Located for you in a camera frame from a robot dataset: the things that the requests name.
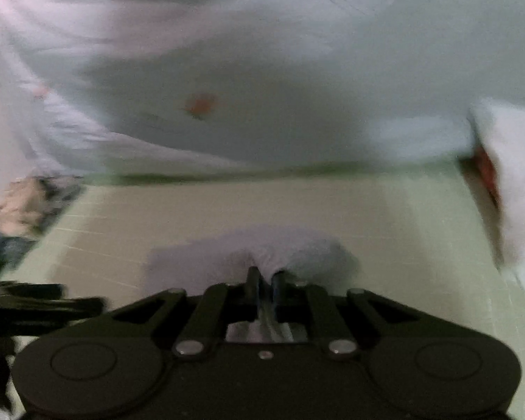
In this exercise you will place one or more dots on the beige garment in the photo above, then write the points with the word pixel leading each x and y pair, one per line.
pixel 22 208

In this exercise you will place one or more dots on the blue checked shirt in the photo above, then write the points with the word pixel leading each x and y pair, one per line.
pixel 61 191

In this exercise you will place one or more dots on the green grid bed sheet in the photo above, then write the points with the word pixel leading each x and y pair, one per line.
pixel 425 238

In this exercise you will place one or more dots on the white pillow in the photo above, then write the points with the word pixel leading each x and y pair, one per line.
pixel 500 127

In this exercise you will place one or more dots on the red item under pillow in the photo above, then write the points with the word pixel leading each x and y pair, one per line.
pixel 487 173

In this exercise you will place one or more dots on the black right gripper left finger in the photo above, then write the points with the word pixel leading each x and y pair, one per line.
pixel 228 303

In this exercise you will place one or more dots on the light blue carrot-print duvet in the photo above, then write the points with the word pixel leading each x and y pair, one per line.
pixel 137 87

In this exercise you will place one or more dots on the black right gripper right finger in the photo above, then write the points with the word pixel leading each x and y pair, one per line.
pixel 305 307

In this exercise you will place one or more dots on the grey sweatshirt garment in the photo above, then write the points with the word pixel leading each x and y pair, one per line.
pixel 305 255

